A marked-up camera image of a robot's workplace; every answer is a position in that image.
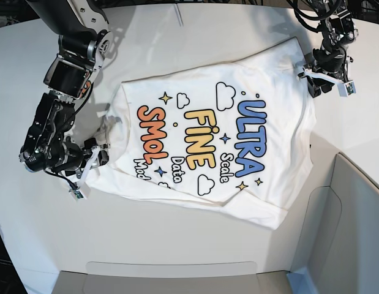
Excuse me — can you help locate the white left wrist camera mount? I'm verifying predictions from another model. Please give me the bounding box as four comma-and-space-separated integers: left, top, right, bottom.
312, 72, 356, 97

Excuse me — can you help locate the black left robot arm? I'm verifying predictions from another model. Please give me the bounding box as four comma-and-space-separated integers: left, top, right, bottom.
288, 1, 358, 98

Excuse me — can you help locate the white t-shirt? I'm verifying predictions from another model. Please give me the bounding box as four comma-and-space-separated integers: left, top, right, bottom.
86, 38, 316, 230

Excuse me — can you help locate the grey box right side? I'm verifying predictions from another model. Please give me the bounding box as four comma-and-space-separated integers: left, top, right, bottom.
287, 153, 379, 293

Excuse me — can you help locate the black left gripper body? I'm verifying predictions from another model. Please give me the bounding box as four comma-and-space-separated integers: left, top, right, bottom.
312, 46, 349, 81

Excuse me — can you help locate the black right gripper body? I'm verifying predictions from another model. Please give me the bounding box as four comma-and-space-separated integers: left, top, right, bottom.
54, 137, 96, 176

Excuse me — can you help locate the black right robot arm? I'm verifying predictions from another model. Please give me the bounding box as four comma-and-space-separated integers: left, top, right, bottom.
19, 1, 113, 177

